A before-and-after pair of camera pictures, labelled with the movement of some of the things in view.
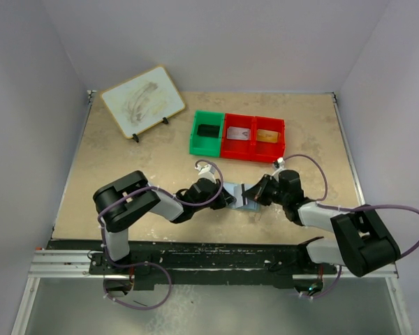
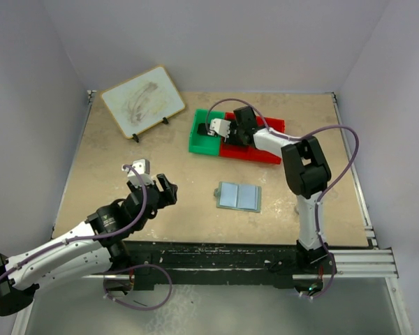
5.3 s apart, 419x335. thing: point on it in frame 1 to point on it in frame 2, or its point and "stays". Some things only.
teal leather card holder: x=235 y=189 stays
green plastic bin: x=204 y=146 stays
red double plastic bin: x=253 y=137 stays
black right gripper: x=258 y=190 to x=230 y=139
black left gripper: x=223 y=200 to x=168 y=190
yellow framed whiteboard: x=143 y=101 stays
